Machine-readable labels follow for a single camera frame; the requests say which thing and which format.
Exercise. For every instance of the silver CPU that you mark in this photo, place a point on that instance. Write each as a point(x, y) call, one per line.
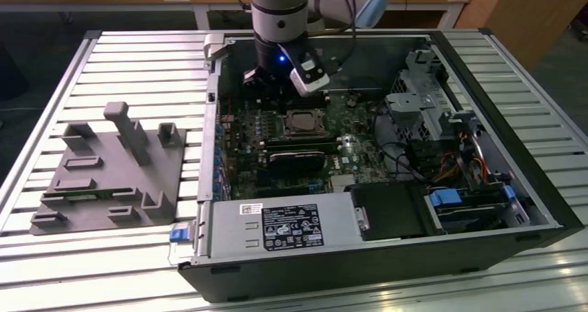
point(303, 121)

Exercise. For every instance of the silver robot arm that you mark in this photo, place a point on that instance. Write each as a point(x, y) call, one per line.
point(280, 16)

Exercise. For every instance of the black RAM stick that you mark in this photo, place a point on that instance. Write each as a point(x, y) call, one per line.
point(300, 147)
point(303, 140)

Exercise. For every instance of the black graphics card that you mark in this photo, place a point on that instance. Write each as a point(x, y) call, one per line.
point(296, 162)

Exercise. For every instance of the green motherboard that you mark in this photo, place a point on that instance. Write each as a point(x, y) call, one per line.
point(358, 160)

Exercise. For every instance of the grey metal drive cage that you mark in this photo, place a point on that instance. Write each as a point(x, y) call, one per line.
point(424, 81)

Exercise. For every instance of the silver heat sink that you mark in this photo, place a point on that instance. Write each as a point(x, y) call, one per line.
point(343, 182)

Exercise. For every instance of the grey parts rack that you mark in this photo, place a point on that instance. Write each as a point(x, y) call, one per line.
point(115, 174)

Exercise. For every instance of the black plastic shroud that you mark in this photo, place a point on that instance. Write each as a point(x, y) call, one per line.
point(391, 208)

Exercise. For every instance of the grey power supply unit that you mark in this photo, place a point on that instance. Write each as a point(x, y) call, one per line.
point(234, 233)

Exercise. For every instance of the green RAM stick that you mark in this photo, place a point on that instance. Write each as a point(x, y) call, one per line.
point(103, 195)

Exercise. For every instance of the blue case latch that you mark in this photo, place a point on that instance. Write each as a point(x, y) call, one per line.
point(179, 234)

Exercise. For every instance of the blue disk carrier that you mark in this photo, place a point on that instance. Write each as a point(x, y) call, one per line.
point(446, 198)

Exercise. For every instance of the wooden cabinet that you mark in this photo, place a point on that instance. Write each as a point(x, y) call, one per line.
point(519, 16)

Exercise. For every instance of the black PC case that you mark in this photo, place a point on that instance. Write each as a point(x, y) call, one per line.
point(322, 277)

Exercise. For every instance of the blue retaining clip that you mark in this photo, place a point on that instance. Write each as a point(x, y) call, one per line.
point(508, 193)

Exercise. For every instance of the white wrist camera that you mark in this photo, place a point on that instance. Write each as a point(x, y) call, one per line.
point(310, 76)

